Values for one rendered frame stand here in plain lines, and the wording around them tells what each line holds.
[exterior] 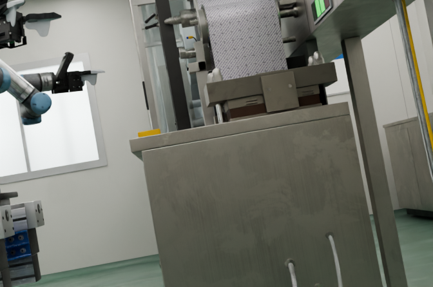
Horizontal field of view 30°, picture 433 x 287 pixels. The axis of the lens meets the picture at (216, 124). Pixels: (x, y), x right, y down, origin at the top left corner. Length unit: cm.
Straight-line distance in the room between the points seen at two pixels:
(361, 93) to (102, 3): 579
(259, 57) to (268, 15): 14
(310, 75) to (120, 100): 585
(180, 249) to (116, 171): 585
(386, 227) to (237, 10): 90
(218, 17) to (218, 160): 54
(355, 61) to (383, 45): 574
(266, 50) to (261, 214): 59
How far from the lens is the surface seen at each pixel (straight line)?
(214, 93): 245
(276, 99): 244
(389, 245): 287
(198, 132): 237
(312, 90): 250
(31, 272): 284
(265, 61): 267
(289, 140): 240
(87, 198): 823
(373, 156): 285
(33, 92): 298
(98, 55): 831
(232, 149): 238
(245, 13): 269
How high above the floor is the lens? 76
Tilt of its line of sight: 3 degrees up
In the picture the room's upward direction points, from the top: 10 degrees counter-clockwise
